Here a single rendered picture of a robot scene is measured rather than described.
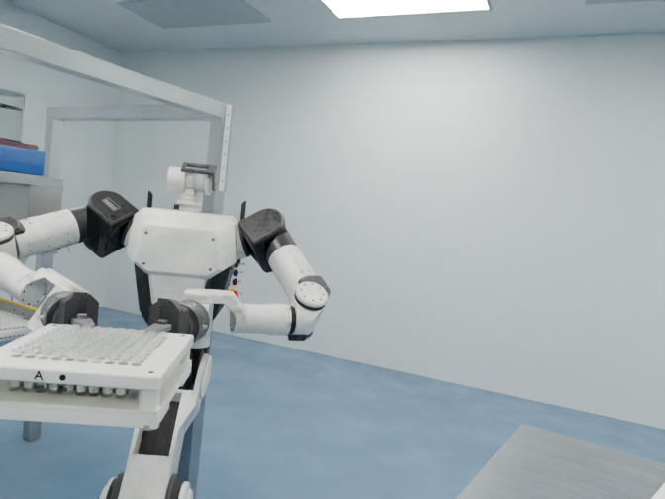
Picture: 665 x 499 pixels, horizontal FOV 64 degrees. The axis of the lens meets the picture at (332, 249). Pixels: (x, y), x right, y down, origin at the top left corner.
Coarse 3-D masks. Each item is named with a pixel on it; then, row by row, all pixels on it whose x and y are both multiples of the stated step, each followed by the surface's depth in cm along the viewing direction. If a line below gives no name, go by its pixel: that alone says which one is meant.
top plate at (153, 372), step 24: (24, 336) 82; (168, 336) 91; (192, 336) 93; (0, 360) 70; (24, 360) 71; (48, 360) 72; (144, 360) 76; (168, 360) 77; (72, 384) 69; (96, 384) 69; (120, 384) 69; (144, 384) 70
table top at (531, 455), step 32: (512, 448) 106; (544, 448) 108; (576, 448) 110; (608, 448) 112; (480, 480) 91; (512, 480) 92; (544, 480) 93; (576, 480) 95; (608, 480) 96; (640, 480) 98
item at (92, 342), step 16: (64, 336) 83; (80, 336) 82; (96, 336) 83; (112, 336) 84; (128, 336) 85; (144, 336) 86; (48, 352) 74; (64, 352) 74; (80, 352) 75; (96, 352) 76; (112, 352) 75; (128, 352) 76; (48, 384) 74
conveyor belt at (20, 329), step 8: (0, 312) 170; (0, 320) 160; (8, 320) 161; (16, 320) 162; (24, 320) 163; (0, 328) 154; (8, 328) 156; (16, 328) 158; (24, 328) 160; (0, 336) 154; (8, 336) 156; (16, 336) 158
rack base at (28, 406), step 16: (176, 368) 89; (0, 384) 74; (176, 384) 82; (0, 400) 69; (16, 400) 69; (32, 400) 70; (48, 400) 70; (64, 400) 71; (80, 400) 71; (96, 400) 72; (112, 400) 72; (128, 400) 73; (160, 400) 74; (0, 416) 69; (16, 416) 69; (32, 416) 69; (48, 416) 69; (64, 416) 69; (80, 416) 69; (96, 416) 69; (112, 416) 70; (128, 416) 70; (144, 416) 70; (160, 416) 72
